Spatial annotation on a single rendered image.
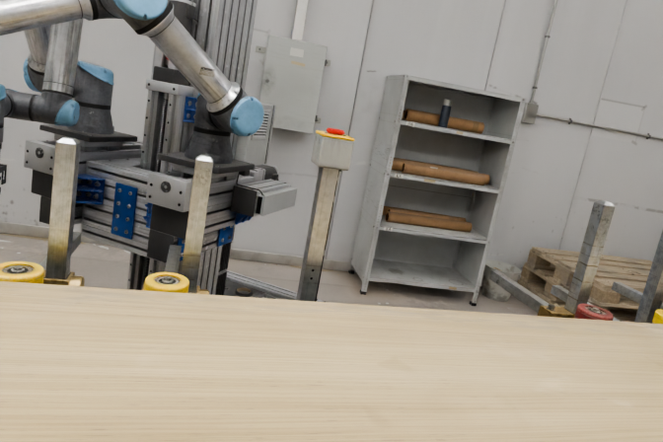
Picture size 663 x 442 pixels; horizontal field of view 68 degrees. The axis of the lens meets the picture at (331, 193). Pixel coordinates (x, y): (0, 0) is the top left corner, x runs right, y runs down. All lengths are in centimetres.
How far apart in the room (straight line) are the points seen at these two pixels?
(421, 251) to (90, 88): 291
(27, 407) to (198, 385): 19
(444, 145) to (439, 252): 87
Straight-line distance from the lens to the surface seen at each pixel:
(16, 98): 159
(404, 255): 403
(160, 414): 65
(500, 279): 165
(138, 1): 129
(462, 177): 359
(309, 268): 109
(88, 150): 187
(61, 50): 158
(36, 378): 72
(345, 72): 370
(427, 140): 389
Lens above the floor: 128
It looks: 10 degrees down
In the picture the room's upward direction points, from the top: 10 degrees clockwise
